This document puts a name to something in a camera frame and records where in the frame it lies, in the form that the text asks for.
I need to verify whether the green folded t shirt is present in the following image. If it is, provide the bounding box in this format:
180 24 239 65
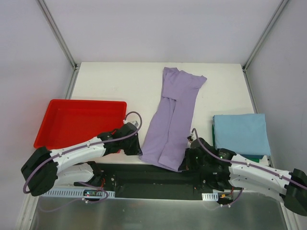
212 125 263 163

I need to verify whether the right perforated cable duct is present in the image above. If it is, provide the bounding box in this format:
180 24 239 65
201 192 219 202

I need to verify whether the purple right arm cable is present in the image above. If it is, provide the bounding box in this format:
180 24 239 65
190 128 307 211

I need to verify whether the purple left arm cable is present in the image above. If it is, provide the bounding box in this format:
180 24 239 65
23 111 143 211

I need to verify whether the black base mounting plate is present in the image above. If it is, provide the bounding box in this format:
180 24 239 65
74 161 232 200

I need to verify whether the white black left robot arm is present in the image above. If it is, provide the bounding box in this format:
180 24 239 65
21 122 142 196

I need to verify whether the aluminium frame post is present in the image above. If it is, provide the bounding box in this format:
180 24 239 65
36 0 78 70
242 0 291 72

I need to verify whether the perforated cable duct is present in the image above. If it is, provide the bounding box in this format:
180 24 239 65
42 188 106 199
201 192 219 202

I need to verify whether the right aluminium frame post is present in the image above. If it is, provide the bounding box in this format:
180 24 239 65
242 0 291 72

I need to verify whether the lilac t shirt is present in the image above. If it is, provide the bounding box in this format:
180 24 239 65
140 67 207 172

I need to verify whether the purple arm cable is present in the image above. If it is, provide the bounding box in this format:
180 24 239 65
190 128 307 211
23 111 143 211

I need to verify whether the left perforated cable duct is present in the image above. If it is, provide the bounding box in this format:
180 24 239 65
42 188 106 199

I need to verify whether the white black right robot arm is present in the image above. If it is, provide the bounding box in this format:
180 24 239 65
180 136 307 216

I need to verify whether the red plastic tray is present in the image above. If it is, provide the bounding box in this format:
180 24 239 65
34 99 127 150

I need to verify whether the light blue folded t shirt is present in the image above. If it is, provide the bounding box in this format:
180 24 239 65
213 114 271 159

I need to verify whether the left aluminium frame post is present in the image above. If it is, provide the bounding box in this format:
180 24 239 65
36 0 78 70

